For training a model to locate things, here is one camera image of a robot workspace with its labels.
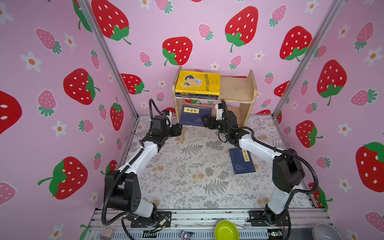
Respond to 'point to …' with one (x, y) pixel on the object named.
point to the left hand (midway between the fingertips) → (177, 125)
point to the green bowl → (226, 230)
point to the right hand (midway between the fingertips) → (204, 117)
